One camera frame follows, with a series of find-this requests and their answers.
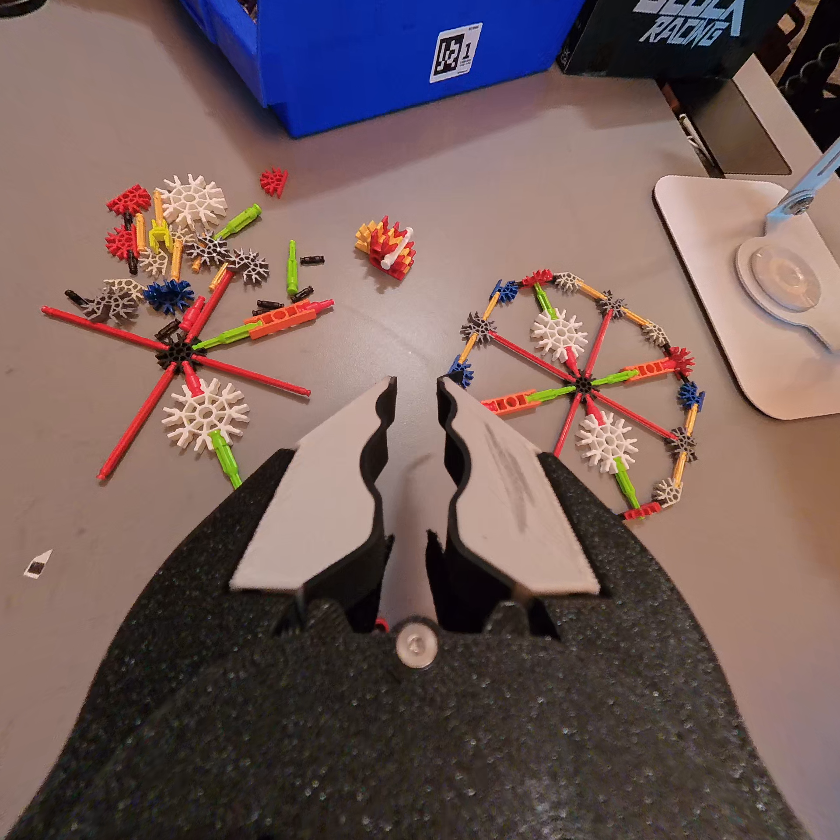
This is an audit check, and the half-built spoke toy model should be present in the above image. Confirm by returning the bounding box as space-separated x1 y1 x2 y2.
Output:
41 270 336 492

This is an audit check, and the red yellow connector cluster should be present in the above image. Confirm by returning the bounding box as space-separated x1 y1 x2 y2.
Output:
354 217 417 282

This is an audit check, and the large white snowflake connector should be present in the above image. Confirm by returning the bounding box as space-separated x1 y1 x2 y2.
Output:
157 174 228 231

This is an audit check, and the white printed tag sticker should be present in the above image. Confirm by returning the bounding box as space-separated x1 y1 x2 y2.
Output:
430 21 484 84

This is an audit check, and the dark grey snowflake connector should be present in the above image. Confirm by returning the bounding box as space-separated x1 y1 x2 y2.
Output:
184 231 232 266
227 247 270 284

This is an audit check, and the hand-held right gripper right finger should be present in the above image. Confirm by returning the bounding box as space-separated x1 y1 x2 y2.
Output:
425 371 602 636

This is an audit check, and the small white plug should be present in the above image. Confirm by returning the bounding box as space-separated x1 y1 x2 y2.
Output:
679 113 713 168

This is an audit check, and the black printed cardboard box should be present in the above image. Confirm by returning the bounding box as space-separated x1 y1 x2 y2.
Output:
556 0 798 78

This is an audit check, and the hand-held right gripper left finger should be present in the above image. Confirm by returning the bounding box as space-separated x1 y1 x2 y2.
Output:
230 376 399 634

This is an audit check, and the blue plastic bin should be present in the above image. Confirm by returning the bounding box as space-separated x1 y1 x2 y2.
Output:
177 0 587 139

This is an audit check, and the blue snowflake connector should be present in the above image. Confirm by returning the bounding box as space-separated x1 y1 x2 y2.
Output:
143 279 196 316

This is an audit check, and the colourful toy wheel model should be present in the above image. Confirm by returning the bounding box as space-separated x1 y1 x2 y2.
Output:
446 268 706 521

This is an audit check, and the white flat stand base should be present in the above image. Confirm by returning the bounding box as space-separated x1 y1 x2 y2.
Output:
653 174 840 421

